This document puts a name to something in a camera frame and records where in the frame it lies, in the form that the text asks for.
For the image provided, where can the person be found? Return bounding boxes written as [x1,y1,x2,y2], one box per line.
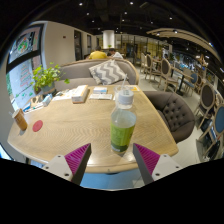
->
[108,48,125,60]
[87,45,108,61]

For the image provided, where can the group of ceiling spotlights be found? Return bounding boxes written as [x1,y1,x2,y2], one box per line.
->
[78,0,214,48]

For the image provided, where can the printed paper sheet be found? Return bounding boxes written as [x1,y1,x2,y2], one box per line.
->
[53,89,79,102]

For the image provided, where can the flat round red coaster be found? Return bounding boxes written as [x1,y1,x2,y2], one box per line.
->
[31,119,44,133]

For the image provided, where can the grey white chevron pillow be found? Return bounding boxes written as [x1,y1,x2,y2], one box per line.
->
[88,59,129,86]

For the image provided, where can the clear plastic cup with straw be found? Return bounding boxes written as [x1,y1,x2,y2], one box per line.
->
[113,73,129,101]

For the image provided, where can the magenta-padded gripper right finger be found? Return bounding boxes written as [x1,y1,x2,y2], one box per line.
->
[132,143,184,186]

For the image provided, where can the grey curved sofa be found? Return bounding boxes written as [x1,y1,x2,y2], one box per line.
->
[54,58,140,92]

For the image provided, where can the small blue white box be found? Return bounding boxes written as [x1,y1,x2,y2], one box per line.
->
[92,86,109,95]

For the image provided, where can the grey tufted armchair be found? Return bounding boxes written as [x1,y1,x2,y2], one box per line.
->
[143,90,197,144]

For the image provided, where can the clear bottle with green label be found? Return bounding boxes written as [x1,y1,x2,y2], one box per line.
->
[109,88,138,157]

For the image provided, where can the brown paper cup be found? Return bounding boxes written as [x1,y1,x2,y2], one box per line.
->
[12,108,29,132]

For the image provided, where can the white paper leaflets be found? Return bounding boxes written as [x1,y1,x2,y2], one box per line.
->
[89,93,114,101]

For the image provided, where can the yellow paper sheet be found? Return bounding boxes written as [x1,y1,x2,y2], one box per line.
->
[128,85,141,93]

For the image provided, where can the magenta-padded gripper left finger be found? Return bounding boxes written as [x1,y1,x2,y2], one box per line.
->
[41,143,92,186]

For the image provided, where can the group of wooden dining chairs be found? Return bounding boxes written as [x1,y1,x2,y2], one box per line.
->
[139,52,224,161]

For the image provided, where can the green potted plant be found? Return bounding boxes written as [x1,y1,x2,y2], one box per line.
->
[31,62,71,96]

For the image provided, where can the pale blue tissue pack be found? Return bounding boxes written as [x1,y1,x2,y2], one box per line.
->
[42,94,54,107]

